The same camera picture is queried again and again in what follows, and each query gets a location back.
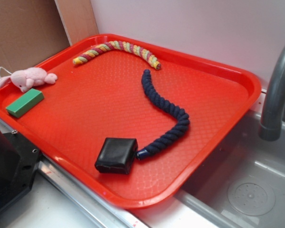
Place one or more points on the grey toy sink basin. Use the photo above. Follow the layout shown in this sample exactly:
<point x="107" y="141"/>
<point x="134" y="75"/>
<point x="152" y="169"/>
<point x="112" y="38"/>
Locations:
<point x="241" y="184"/>

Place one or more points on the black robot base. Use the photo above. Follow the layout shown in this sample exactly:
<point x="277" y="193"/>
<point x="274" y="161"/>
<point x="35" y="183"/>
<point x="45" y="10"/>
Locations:
<point x="19" y="160"/>

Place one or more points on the green rectangular block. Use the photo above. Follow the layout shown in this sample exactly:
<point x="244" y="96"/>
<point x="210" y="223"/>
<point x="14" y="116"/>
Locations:
<point x="25" y="103"/>

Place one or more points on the black square pouch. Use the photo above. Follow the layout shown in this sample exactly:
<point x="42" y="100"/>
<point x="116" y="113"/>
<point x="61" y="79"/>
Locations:
<point x="116" y="155"/>

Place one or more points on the grey faucet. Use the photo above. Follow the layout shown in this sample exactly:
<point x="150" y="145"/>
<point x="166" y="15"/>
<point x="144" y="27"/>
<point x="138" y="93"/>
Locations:
<point x="273" y="112"/>

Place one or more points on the brown cardboard panel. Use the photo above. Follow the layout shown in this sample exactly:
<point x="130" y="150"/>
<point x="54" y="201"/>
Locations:
<point x="33" y="30"/>

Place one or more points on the red plastic tray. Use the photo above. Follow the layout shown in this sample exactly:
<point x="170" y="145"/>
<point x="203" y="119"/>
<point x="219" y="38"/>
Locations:
<point x="104" y="98"/>

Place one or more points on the pink plush toy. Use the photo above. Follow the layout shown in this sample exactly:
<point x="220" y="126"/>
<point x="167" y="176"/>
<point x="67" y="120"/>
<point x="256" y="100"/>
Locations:
<point x="28" y="78"/>

